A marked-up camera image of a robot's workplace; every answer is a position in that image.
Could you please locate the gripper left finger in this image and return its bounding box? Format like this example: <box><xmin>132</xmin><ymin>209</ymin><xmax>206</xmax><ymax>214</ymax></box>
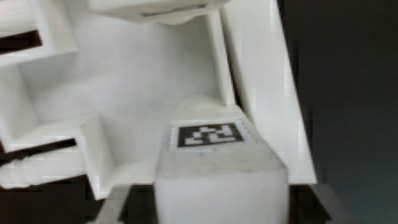
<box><xmin>87</xmin><ymin>185</ymin><xmax>132</xmax><ymax>224</ymax></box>

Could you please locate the white front fence rail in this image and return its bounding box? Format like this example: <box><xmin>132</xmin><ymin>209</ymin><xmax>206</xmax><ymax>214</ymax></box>
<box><xmin>221</xmin><ymin>0</ymin><xmax>318</xmax><ymax>184</ymax></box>

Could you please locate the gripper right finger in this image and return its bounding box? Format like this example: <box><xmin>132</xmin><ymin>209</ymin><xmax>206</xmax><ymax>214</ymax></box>
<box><xmin>295</xmin><ymin>184</ymin><xmax>359</xmax><ymax>224</ymax></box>

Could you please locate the white chair seat piece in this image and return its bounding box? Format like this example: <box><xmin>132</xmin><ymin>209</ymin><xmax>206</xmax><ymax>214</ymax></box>
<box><xmin>0</xmin><ymin>0</ymin><xmax>231</xmax><ymax>198</ymax></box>

